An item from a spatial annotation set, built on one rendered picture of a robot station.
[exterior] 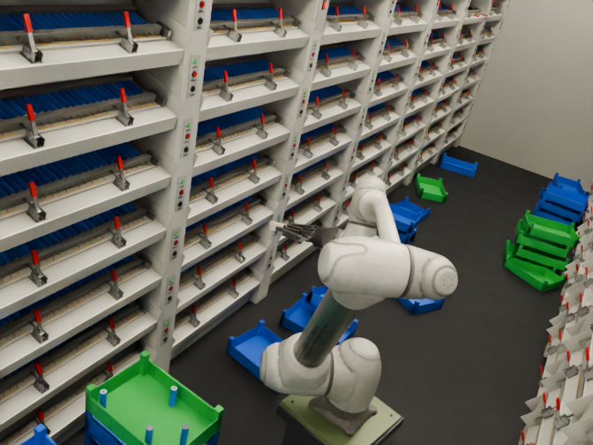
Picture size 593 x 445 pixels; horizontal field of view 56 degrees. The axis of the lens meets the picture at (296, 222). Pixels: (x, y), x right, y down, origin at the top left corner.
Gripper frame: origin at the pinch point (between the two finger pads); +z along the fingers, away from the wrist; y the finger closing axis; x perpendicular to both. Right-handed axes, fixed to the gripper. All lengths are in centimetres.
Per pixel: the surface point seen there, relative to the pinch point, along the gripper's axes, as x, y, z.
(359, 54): 53, 98, 15
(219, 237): -7.6, -6.0, 22.6
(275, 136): 28.3, 19.1, 13.0
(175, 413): -26, -72, -13
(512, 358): -82, 86, -80
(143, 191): 26, -51, 14
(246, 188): 10.1, 5.3, 17.4
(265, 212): -7.6, 25.9, 22.5
